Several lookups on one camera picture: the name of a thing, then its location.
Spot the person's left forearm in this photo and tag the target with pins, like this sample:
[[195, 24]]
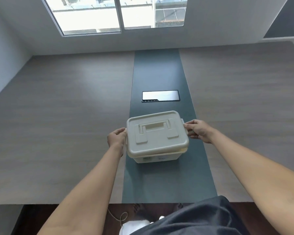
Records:
[[88, 193]]

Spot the white framed sliding window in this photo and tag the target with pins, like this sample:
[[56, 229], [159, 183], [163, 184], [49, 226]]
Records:
[[112, 14]]

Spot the person's right hand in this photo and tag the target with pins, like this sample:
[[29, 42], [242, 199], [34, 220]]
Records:
[[202, 130]]

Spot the dark grey wall board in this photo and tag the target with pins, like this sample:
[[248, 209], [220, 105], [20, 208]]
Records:
[[288, 19]]

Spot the person's left fingers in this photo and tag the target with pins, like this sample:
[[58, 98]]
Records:
[[120, 131]]

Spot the dark grey shirt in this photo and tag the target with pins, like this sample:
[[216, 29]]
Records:
[[201, 217]]

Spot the white plastic storage box base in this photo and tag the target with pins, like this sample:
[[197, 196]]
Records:
[[159, 157]]

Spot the person's left hand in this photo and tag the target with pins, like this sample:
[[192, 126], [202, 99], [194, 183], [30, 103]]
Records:
[[116, 141]]

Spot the beige storage box lid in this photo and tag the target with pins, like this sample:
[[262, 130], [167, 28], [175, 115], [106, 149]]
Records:
[[156, 146]]

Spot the person's right forearm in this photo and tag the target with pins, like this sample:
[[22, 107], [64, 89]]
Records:
[[254, 173]]

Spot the person's right thumb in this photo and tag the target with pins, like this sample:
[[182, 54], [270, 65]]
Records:
[[194, 136]]

